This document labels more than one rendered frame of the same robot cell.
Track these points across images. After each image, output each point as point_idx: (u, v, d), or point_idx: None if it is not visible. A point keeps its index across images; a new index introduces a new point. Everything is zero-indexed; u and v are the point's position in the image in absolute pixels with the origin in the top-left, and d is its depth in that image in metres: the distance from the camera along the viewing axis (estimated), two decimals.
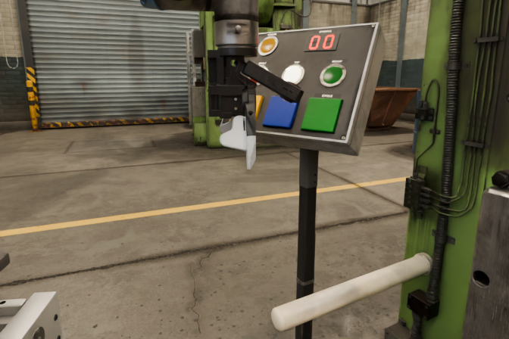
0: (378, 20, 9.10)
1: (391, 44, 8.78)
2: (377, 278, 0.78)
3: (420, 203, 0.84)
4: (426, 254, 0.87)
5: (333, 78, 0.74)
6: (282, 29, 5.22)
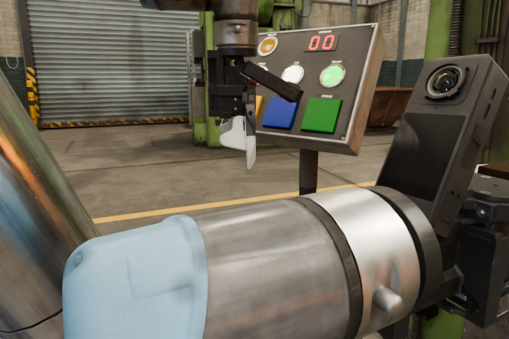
0: (378, 20, 9.10)
1: (391, 44, 8.78)
2: None
3: None
4: None
5: (333, 78, 0.74)
6: (282, 29, 5.22)
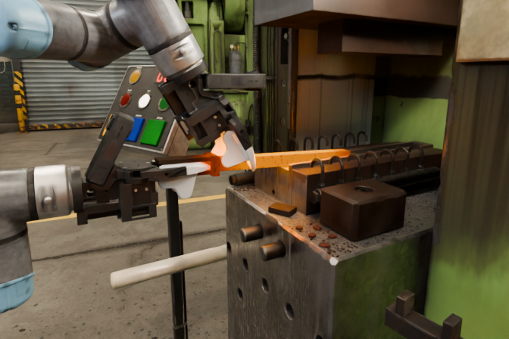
0: None
1: None
2: (204, 253, 1.04)
3: None
4: None
5: (164, 104, 1.00)
6: None
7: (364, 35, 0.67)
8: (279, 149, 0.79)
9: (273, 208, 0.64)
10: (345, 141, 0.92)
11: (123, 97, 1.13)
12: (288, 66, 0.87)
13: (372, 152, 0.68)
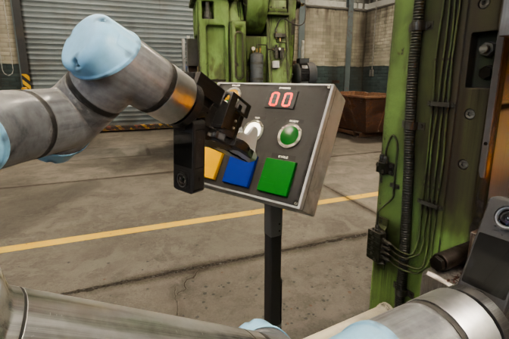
0: (374, 26, 9.11)
1: (387, 49, 8.78)
2: (335, 334, 0.79)
3: (382, 256, 0.85)
4: (388, 305, 0.87)
5: (289, 138, 0.74)
6: (276, 37, 5.23)
7: None
8: None
9: None
10: None
11: None
12: (491, 92, 0.61)
13: None
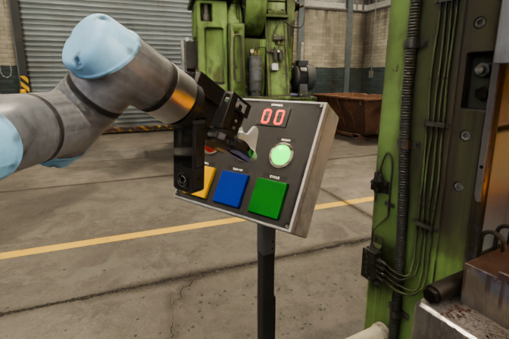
0: (373, 27, 9.09)
1: None
2: None
3: (376, 275, 0.83)
4: (383, 325, 0.86)
5: (281, 158, 0.72)
6: (275, 40, 5.21)
7: None
8: (501, 247, 0.52)
9: None
10: None
11: None
12: (487, 115, 0.60)
13: None
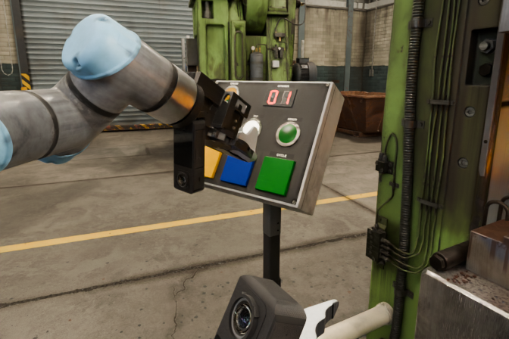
0: (374, 26, 9.10)
1: (387, 49, 8.78)
2: (334, 334, 0.78)
3: (381, 255, 0.84)
4: (388, 304, 0.87)
5: (288, 137, 0.73)
6: (276, 37, 5.22)
7: None
8: (506, 216, 0.53)
9: None
10: None
11: None
12: (491, 90, 0.61)
13: None
